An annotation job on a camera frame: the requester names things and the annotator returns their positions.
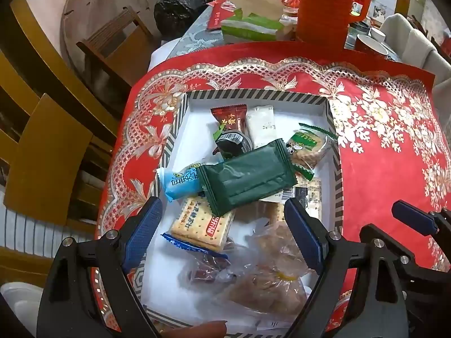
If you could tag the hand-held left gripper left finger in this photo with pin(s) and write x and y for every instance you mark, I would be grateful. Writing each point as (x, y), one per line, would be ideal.
(144, 232)

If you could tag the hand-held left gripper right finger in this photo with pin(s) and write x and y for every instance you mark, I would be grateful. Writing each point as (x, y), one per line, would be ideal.
(303, 236)

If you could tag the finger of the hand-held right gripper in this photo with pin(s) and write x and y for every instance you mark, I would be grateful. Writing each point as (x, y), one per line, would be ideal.
(412, 218)
(419, 267)

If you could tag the orange label cracker packet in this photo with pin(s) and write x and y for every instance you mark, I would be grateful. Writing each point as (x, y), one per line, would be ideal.
(201, 221)

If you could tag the dark green packet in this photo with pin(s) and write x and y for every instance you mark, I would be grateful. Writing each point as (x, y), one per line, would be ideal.
(246, 176)

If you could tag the green round cookie packet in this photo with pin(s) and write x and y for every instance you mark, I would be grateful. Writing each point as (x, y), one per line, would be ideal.
(306, 148)

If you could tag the striped rim white box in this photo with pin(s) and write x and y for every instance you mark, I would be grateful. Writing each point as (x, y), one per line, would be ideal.
(197, 126)

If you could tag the white snack packet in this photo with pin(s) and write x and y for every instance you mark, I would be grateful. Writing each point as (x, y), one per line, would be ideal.
(260, 123)

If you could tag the red-brown candy packet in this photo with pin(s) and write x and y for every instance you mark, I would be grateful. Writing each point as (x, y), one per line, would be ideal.
(230, 116)

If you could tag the clear wrapped pastry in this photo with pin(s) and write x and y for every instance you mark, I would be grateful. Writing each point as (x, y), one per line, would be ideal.
(278, 246)
(260, 292)

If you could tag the clear cracker packet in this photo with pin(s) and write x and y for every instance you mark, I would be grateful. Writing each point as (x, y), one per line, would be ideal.
(276, 213)

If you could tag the white barcode packet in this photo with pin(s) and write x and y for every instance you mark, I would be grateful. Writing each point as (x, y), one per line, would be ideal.
(310, 193)

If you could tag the blue snack packet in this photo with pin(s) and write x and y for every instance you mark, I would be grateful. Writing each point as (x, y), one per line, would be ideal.
(179, 183)

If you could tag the clear wrapped red dates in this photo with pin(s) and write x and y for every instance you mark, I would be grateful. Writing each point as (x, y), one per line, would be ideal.
(211, 271)

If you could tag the red floral tablecloth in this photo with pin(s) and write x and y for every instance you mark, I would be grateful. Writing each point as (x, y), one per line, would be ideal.
(370, 148)

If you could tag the black green small packet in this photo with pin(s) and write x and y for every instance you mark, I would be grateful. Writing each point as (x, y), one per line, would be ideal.
(232, 144)

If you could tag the yellow wooden chair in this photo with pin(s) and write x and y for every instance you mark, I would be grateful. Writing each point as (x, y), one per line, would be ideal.
(45, 155)

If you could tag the white plastic object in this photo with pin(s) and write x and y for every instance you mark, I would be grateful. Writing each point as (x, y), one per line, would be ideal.
(19, 299)

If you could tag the white upholstered chair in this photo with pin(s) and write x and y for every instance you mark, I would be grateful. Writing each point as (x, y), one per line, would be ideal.
(415, 49)

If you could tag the white bowl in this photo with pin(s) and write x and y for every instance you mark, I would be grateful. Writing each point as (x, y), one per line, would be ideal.
(377, 34)

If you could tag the dark wooden chair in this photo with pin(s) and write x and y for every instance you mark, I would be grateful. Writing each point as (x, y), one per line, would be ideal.
(112, 35)

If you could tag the green white packet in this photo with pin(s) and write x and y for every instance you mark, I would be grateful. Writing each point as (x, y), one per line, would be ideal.
(246, 28)

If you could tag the black plastic bag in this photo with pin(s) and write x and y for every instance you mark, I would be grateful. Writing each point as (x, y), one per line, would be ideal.
(176, 10)

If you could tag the red envelope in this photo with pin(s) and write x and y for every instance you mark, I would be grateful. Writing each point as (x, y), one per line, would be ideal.
(220, 16)

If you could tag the red plastic pitcher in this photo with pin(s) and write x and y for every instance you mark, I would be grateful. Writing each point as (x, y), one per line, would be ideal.
(320, 7)

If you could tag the round wooden table top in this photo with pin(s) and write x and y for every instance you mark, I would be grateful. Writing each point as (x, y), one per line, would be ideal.
(91, 0)

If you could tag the beige paper bag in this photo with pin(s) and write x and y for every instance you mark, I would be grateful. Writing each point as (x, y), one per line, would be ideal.
(253, 1)

